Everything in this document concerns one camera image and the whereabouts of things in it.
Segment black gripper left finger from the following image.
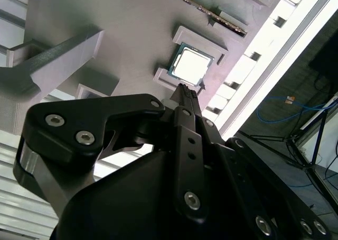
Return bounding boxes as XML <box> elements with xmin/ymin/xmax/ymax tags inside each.
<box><xmin>12</xmin><ymin>82</ymin><xmax>210</xmax><ymax>226</ymax></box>

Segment silver square CPU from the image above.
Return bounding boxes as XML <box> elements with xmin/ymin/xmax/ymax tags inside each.
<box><xmin>168</xmin><ymin>43</ymin><xmax>214</xmax><ymax>89</ymax></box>

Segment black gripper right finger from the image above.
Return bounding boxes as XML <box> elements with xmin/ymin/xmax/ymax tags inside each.
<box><xmin>184</xmin><ymin>86</ymin><xmax>333</xmax><ymax>240</ymax></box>

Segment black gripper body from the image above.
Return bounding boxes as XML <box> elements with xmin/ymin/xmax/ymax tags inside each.
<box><xmin>51</xmin><ymin>150</ymin><xmax>240</xmax><ymax>240</ymax></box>

